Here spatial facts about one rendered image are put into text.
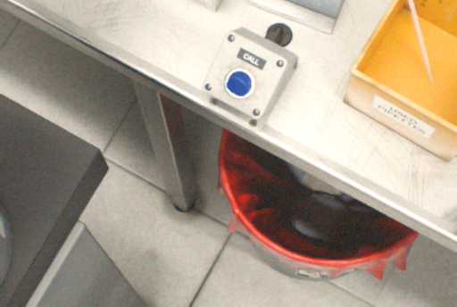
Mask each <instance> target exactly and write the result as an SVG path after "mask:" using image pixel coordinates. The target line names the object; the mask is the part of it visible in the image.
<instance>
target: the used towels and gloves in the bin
mask: <svg viewBox="0 0 457 307"><path fill-rule="evenodd" d="M276 159H277V162H278V163H280V162H281V160H282V162H283V167H284V169H285V171H286V173H287V176H286V177H284V178H283V180H284V181H286V182H287V183H288V184H290V185H292V186H294V187H298V189H299V190H301V191H303V192H304V194H301V195H292V196H290V197H288V198H286V199H283V200H282V201H280V205H281V207H282V208H284V209H286V210H289V211H293V217H292V218H291V220H290V222H291V224H292V226H293V227H294V228H295V229H296V231H297V232H299V233H303V234H304V235H305V236H308V237H312V238H317V239H323V240H326V241H327V242H330V243H332V244H337V243H339V242H340V241H338V240H335V239H332V238H334V237H338V236H346V235H348V234H351V233H353V232H355V230H356V228H348V225H355V223H358V222H362V221H366V220H367V219H368V218H369V216H370V213H371V211H372V208H369V207H364V206H360V205H344V204H343V203H344V202H347V201H351V200H353V199H355V198H354V197H352V196H350V195H349V194H346V193H344V192H342V191H341V190H339V189H337V188H335V187H332V186H331V185H329V184H328V183H326V182H325V181H323V180H321V179H320V178H315V177H314V176H313V175H312V174H310V173H308V172H306V171H303V170H301V169H299V168H298V167H296V166H294V165H293V164H291V163H289V162H286V161H284V160H283V159H281V158H280V157H278V156H276ZM340 199H341V201H342V202H340ZM350 214H360V215H367V216H350Z"/></svg>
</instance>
